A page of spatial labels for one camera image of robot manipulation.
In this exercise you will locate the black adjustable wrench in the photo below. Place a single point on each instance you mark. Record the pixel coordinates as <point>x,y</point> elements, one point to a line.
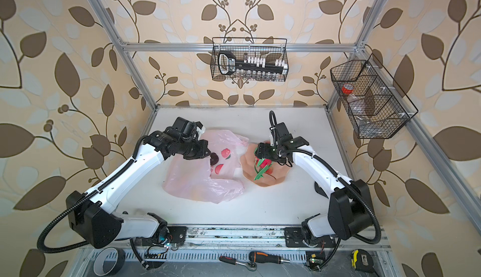
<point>319,190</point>

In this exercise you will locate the black tape roll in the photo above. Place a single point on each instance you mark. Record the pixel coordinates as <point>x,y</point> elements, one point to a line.
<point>109,262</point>

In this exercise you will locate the black wire basket centre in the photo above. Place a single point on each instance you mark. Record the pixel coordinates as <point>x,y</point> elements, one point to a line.
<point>242,47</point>

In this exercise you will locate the black socket holder tool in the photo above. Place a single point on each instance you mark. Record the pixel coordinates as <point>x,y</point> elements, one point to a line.
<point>228,64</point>

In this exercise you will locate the pink plastic bag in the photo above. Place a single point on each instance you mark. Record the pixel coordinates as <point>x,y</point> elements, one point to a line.
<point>197,180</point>

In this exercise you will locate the orange black screwdriver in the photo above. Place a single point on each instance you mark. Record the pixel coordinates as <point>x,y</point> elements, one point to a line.
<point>261,257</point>

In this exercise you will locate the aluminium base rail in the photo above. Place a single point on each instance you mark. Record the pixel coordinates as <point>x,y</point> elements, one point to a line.
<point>203,243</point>

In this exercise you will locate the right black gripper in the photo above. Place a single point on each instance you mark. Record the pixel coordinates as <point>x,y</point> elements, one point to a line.
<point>266,153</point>

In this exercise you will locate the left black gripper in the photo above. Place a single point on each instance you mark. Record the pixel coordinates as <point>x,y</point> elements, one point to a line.
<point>203,144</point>

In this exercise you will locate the red toy dragon fruit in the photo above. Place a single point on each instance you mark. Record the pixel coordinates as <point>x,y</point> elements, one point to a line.
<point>261,166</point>

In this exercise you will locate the yellow black tape measure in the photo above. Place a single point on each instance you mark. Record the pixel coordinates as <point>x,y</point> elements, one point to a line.
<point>361,260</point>

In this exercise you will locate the black wire basket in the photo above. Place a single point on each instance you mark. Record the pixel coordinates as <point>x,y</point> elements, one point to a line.
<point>242,47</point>
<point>387,106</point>

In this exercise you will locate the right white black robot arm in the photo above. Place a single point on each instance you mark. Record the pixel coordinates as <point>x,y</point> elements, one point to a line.
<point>350,213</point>

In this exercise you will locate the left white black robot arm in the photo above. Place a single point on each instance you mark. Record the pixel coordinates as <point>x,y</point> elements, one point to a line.
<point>92,214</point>

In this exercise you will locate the peach scalloped plastic plate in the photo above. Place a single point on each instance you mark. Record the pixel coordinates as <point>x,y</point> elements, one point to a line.
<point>274,176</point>

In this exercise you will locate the clear bottle red cap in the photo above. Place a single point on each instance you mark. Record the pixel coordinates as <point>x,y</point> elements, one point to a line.
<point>354,100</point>

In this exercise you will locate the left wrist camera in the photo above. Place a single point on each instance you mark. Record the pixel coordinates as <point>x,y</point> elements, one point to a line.
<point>187,128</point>

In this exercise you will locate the dark brown toy plum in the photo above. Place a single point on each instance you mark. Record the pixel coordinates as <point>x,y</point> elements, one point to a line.
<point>214,159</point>

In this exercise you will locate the red black ratchet wrench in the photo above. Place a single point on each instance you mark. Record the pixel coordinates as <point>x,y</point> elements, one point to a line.
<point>251,266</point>

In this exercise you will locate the black wire basket right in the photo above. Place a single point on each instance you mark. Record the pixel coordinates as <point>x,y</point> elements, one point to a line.
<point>387,106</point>

